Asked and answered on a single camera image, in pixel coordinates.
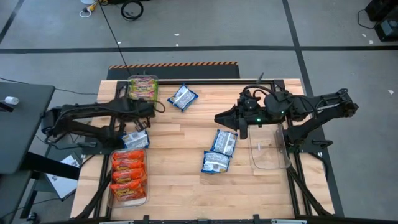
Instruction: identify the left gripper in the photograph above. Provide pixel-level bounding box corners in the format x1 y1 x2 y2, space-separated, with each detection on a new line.
123 98 156 132

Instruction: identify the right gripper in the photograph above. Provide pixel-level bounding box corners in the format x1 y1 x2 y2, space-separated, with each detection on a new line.
214 105 267 140

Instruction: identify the blue soy sauce noodle pack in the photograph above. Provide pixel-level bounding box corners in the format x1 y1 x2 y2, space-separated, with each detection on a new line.
167 83 199 112
211 129 238 156
201 151 231 174
121 129 150 150

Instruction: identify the green chili shrimp noodle pack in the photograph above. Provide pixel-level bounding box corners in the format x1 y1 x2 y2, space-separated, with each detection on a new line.
129 77 159 86
128 84 159 95
128 93 158 101

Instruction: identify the orange Maruchan noodle pack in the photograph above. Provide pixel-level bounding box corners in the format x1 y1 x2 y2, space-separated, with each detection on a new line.
111 159 146 171
109 180 147 202
112 149 146 161
111 169 147 184

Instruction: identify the clear plastic bin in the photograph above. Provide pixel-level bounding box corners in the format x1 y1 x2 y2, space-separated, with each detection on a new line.
248 123 292 170
126 74 159 103
108 148 149 208

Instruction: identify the black mat with striped edge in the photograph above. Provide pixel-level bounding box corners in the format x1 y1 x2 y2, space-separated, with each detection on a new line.
106 61 241 80

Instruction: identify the black desk leg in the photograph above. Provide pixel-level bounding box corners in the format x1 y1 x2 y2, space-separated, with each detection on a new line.
19 151 82 220

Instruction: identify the white paper sheet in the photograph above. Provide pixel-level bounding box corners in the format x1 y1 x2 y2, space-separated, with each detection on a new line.
45 154 82 200

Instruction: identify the black desk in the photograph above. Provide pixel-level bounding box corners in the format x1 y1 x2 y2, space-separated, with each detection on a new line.
0 82 56 175

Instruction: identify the black equipment box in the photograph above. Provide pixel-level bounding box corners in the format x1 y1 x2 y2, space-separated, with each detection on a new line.
374 18 398 43
365 0 398 22

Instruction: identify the black aluminium rig frame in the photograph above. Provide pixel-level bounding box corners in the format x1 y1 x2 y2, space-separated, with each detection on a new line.
73 79 338 224

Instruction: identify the long black floor cable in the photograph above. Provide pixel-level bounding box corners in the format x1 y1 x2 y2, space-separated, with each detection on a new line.
98 0 133 77

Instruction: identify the black cable coil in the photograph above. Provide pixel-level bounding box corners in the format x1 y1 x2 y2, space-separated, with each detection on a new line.
120 0 144 22

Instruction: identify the white cable with plug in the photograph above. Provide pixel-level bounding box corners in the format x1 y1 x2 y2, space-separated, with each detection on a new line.
79 1 98 19

